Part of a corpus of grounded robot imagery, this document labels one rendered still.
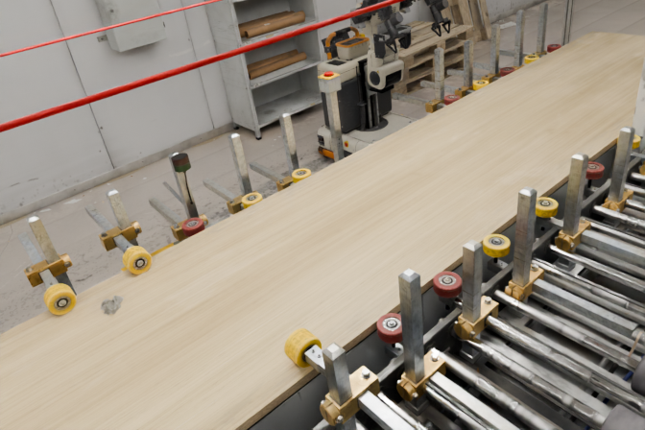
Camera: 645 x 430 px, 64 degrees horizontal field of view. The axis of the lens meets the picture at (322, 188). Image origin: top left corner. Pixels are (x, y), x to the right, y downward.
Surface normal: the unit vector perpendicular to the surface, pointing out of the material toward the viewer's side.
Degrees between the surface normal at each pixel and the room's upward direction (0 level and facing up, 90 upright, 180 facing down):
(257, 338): 0
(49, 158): 90
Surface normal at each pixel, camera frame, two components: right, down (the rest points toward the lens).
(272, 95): 0.64, 0.31
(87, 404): -0.13, -0.86
